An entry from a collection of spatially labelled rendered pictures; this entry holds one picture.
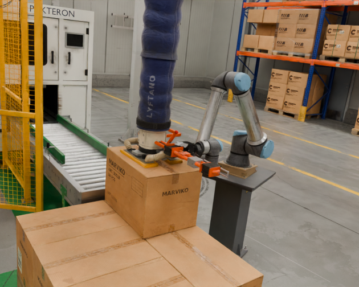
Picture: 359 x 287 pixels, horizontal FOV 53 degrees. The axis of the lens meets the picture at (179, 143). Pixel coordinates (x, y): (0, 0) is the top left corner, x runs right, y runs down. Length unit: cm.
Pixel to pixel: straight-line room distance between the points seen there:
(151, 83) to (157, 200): 70
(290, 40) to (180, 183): 852
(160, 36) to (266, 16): 904
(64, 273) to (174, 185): 77
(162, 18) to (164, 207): 112
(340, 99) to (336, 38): 198
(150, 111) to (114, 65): 1024
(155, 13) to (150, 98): 49
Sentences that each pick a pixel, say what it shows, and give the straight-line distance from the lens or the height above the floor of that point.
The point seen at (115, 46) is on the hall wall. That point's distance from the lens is 1242.
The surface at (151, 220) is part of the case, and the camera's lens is 222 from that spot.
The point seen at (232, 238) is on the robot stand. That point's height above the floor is 22.
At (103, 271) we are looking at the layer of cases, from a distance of 199.
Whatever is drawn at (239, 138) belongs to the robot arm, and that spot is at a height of 103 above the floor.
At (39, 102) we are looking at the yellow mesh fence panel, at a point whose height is 111.
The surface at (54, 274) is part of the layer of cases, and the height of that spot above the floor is 54.
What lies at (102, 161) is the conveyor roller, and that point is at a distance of 354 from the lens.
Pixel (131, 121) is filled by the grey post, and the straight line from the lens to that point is 598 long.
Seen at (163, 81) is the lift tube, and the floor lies 147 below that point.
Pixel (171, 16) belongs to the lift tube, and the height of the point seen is 184.
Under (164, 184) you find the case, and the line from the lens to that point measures 215.
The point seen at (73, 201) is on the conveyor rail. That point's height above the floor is 46.
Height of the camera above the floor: 171
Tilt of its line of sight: 16 degrees down
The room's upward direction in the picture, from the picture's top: 6 degrees clockwise
